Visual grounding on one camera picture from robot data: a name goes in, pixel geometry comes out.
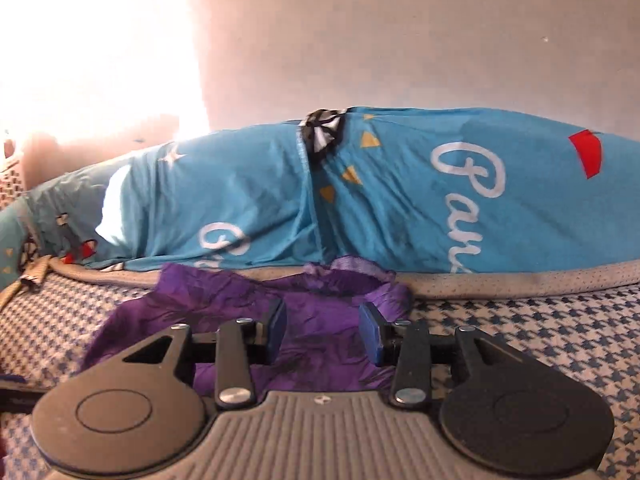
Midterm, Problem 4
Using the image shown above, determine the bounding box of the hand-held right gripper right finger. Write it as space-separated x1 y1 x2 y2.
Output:
359 301 526 407

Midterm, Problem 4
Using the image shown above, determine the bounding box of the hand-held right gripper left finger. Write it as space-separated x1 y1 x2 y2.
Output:
122 297 288 407

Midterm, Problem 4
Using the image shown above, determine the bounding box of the purple floral sweater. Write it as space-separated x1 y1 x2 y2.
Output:
80 255 413 393

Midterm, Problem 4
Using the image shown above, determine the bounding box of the blue airplane print bed sheet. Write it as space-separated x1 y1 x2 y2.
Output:
0 105 640 291

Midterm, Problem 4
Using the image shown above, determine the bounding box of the houndstooth mattress cover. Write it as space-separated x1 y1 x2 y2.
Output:
0 255 640 480

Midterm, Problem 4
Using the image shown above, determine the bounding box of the white perforated laundry basket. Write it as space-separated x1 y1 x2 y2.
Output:
0 160 26 211

